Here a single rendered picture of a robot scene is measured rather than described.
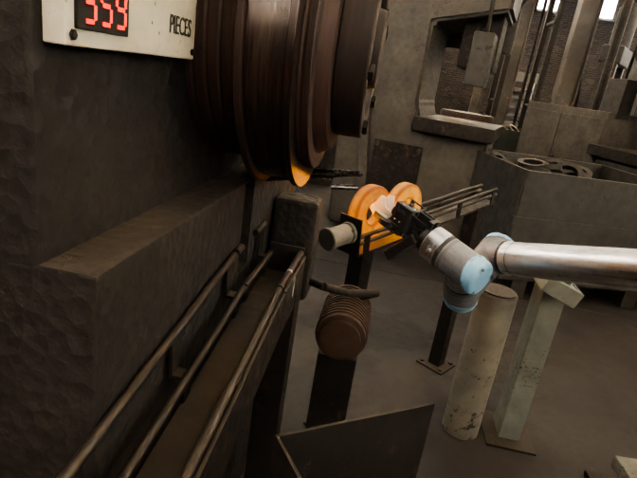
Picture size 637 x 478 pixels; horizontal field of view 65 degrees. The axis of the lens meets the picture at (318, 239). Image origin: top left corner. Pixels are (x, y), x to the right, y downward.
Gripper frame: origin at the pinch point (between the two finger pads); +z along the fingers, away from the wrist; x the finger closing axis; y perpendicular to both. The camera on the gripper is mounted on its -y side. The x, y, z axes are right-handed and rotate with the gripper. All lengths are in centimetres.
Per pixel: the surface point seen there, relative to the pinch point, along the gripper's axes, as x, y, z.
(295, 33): 67, 45, -22
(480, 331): -29, -26, -36
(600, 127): -342, 10, 46
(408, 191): -13.8, 4.1, -0.8
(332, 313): 24.0, -17.7, -17.3
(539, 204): -168, -21, 7
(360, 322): 20.1, -16.8, -23.3
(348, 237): 11.8, -5.6, -4.8
